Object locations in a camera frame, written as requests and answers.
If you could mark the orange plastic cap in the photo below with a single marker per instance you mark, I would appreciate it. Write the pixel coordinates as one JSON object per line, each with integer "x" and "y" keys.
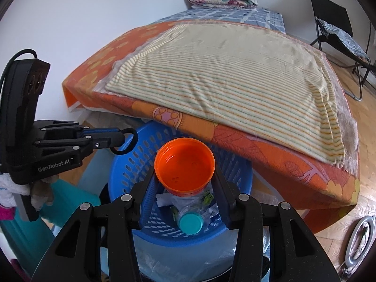
{"x": 182, "y": 164}

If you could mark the clear bottle with teal cap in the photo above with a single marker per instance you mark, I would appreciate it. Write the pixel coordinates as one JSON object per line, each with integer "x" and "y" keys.
{"x": 191, "y": 223}

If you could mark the clear plastic bin liner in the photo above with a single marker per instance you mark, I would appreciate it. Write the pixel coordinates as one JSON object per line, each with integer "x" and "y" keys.
{"x": 182, "y": 264}

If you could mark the blue plastic basket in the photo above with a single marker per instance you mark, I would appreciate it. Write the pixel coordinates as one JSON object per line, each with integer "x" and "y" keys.
{"x": 176, "y": 241}

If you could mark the teal plastic bin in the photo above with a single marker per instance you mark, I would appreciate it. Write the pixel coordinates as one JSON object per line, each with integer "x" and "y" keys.
{"x": 73, "y": 196}

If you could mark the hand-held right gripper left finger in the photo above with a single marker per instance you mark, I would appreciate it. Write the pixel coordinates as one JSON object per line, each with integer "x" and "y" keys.
{"x": 148, "y": 199}

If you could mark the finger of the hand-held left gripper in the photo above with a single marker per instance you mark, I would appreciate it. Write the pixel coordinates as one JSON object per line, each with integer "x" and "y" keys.
{"x": 100, "y": 144}
{"x": 97, "y": 131}

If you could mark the black folding chair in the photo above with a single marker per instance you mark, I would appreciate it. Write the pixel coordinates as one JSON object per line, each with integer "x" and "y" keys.
{"x": 326, "y": 3}

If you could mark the striped cloth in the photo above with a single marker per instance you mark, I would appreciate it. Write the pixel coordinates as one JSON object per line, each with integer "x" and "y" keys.
{"x": 220, "y": 73}

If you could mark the blue checked bed sheet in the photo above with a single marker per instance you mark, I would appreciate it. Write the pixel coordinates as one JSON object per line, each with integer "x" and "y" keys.
{"x": 235, "y": 14}

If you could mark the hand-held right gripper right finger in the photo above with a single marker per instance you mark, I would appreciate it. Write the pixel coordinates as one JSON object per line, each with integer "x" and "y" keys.
{"x": 220, "y": 199}

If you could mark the orange floral bed sheet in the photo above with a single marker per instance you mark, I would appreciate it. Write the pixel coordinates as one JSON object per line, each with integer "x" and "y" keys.
{"x": 264, "y": 158}

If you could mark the checked chair cushion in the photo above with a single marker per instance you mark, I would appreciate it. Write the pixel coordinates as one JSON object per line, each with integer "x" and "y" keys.
{"x": 349, "y": 41}

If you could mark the person's left hand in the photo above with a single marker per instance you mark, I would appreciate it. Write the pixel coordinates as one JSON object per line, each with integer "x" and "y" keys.
{"x": 44, "y": 191}

